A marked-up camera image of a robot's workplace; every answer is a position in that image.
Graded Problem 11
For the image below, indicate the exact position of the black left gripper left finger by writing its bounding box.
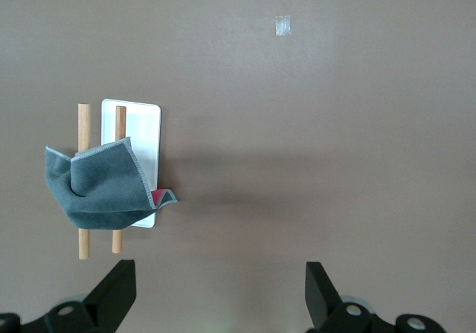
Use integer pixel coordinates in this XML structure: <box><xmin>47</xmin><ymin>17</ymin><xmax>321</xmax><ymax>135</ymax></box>
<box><xmin>22</xmin><ymin>259</ymin><xmax>138</xmax><ymax>333</ymax></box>

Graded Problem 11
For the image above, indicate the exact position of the white rack with wooden rods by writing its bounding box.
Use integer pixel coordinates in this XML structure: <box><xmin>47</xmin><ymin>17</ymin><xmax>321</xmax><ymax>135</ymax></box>
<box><xmin>77</xmin><ymin>98</ymin><xmax>163</xmax><ymax>260</ymax></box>

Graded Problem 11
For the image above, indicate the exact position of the grey microfibre cloth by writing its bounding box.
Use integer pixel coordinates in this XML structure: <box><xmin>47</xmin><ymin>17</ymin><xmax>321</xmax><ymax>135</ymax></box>
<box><xmin>44</xmin><ymin>136</ymin><xmax>179</xmax><ymax>230</ymax></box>

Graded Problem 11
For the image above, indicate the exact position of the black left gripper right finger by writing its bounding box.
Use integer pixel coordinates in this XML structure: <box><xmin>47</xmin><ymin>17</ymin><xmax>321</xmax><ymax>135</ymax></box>
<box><xmin>304</xmin><ymin>261</ymin><xmax>447</xmax><ymax>333</ymax></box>

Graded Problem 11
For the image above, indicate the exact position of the clear tape piece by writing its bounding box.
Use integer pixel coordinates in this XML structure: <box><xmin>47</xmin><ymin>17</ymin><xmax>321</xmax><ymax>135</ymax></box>
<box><xmin>274</xmin><ymin>15</ymin><xmax>292</xmax><ymax>36</ymax></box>

